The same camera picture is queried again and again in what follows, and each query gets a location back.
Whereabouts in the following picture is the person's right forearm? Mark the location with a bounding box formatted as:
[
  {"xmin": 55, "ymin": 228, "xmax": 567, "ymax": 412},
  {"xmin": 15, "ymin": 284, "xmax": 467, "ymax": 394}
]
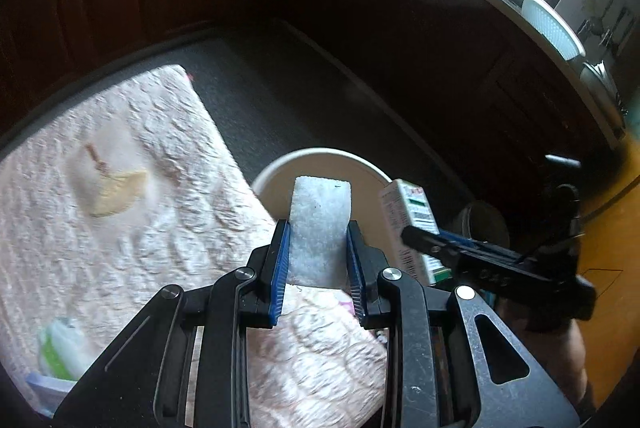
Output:
[{"xmin": 547, "ymin": 318, "xmax": 602, "ymax": 425}]

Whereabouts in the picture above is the white perforated basket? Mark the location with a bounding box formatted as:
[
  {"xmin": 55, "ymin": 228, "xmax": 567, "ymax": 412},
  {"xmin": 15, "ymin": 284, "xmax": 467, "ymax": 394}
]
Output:
[{"xmin": 520, "ymin": 0, "xmax": 587, "ymax": 62}]

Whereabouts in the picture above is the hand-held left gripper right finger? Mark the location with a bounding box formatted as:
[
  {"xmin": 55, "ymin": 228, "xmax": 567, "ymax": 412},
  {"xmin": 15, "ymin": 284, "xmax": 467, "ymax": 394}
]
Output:
[{"xmin": 345, "ymin": 221, "xmax": 582, "ymax": 428}]

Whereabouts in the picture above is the light blue flat packet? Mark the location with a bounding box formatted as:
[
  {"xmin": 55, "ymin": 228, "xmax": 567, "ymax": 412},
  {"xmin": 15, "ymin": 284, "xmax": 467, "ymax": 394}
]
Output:
[{"xmin": 25, "ymin": 370, "xmax": 77, "ymax": 415}]

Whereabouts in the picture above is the round dark container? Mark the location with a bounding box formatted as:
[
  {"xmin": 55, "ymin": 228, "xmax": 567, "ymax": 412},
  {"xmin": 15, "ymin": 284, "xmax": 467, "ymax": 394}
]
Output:
[{"xmin": 456, "ymin": 202, "xmax": 512, "ymax": 250}]

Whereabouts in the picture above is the white foam block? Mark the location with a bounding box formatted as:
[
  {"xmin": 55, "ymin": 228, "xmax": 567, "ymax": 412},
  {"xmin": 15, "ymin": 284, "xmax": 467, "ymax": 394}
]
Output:
[{"xmin": 286, "ymin": 176, "xmax": 354, "ymax": 288}]

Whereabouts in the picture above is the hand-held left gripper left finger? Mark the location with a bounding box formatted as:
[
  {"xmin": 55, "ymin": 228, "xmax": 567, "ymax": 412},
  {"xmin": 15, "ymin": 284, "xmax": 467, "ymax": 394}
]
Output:
[{"xmin": 52, "ymin": 221, "xmax": 293, "ymax": 428}]

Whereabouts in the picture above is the steel basin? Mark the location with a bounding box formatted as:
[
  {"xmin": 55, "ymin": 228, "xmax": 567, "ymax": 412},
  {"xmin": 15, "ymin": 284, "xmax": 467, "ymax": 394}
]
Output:
[{"xmin": 579, "ymin": 61, "xmax": 627, "ymax": 111}]

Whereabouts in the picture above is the green and white tissue packet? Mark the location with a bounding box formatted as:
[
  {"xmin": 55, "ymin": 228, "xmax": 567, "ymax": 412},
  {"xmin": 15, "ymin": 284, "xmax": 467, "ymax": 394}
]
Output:
[{"xmin": 37, "ymin": 317, "xmax": 94, "ymax": 380}]

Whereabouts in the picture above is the white round bin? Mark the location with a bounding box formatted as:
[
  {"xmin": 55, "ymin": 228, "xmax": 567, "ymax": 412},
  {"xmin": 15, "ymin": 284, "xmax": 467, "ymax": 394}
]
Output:
[{"xmin": 251, "ymin": 148, "xmax": 401, "ymax": 290}]

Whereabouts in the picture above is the green and white carton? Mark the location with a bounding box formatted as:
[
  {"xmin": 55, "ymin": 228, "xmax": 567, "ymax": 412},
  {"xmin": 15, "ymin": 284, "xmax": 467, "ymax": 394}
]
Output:
[{"xmin": 378, "ymin": 178, "xmax": 447, "ymax": 287}]

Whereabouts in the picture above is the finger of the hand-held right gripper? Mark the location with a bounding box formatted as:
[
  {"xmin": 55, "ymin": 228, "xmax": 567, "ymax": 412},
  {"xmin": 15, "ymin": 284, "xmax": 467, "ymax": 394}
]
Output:
[
  {"xmin": 439, "ymin": 231, "xmax": 523, "ymax": 261},
  {"xmin": 401, "ymin": 225, "xmax": 552, "ymax": 290}
]

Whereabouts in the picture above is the pink quilted table cover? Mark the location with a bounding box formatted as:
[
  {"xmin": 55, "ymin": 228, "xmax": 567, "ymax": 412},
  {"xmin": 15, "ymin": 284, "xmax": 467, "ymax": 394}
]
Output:
[{"xmin": 0, "ymin": 64, "xmax": 389, "ymax": 428}]

